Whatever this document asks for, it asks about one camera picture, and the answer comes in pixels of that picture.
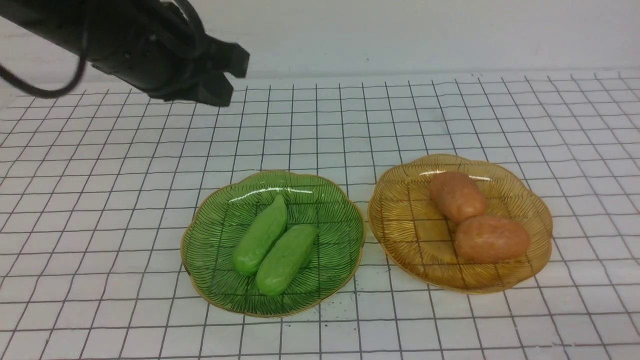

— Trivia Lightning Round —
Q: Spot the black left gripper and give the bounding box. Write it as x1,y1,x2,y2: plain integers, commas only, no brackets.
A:
145,36,250,107

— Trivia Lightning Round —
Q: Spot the pointed green gourd vegetable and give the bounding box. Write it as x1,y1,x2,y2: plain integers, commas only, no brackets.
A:
231,194,288,276

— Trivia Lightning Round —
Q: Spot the rounded green cucumber vegetable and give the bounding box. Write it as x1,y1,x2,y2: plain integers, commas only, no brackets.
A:
255,224,318,297

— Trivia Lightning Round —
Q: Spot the orange potato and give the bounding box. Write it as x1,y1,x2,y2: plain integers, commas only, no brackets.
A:
454,215,531,264
429,171,487,223

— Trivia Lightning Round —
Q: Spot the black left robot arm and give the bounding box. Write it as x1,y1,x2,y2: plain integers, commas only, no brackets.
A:
0,0,250,107

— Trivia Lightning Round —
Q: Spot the green glass plate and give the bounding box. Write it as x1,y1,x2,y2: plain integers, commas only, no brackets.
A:
180,170,367,318

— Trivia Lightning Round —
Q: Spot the amber glass plate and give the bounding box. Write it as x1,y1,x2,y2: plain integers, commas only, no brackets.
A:
367,153,553,294

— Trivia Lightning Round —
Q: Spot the black camera cable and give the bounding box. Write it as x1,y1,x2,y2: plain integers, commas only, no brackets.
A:
0,0,211,99

